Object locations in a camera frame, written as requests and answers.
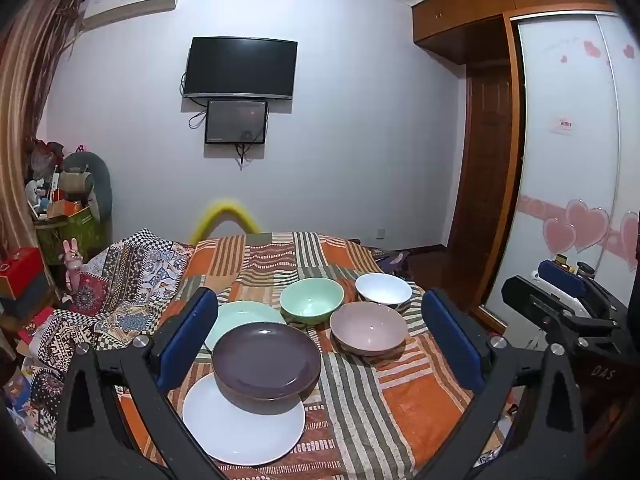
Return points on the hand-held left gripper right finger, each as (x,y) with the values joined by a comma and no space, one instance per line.
(450,340)

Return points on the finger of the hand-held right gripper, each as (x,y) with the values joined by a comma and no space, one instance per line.
(530,297)
(562,275)

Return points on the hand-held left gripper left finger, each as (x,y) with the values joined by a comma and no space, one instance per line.
(192,335)

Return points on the light green plate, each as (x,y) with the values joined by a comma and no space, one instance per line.
(235,315)

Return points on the purple plate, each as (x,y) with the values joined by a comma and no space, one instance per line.
(265,355)

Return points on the pink bowl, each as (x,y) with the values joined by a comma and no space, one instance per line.
(367,327)

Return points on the white bowl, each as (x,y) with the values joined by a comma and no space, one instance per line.
(382,287)

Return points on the white plate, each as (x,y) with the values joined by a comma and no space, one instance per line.
(240,435)

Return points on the light green bowl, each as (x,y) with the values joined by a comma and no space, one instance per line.
(310,300)

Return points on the white suitcase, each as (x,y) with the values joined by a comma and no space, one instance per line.
(580,305)

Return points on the patterned quilt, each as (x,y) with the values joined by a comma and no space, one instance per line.
(120,280)

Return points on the purple cloth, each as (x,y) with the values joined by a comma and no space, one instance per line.
(395,262)

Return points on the striped patchwork blanket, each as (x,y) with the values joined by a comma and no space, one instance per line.
(380,410)

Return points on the cartoon print sheet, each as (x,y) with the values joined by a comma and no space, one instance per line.
(500,435)

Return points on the yellow foam tube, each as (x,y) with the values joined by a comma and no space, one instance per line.
(222,207)

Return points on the brown wooden door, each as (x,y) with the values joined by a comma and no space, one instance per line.
(490,160)

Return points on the pink bunny toy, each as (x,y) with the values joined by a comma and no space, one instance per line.
(73,265)

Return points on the paper label on wardrobe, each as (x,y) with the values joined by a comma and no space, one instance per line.
(562,126)

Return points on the green cardboard box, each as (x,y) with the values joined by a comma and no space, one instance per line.
(75,235)

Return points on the grey green plush toy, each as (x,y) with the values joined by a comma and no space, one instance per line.
(97,180)

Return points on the red box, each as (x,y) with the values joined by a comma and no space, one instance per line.
(20,272)

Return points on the wooden wardrobe with sliding doors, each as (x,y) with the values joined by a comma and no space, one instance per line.
(565,85)

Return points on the brown striped curtain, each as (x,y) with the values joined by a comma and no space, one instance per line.
(25,85)

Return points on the white air conditioner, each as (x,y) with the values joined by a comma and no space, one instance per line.
(130,0)

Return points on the wall outlet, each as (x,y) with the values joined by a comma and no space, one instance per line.
(380,233)

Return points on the small wall monitor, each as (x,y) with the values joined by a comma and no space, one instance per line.
(235,121)

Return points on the wall-mounted black television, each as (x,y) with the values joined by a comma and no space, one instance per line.
(240,67)

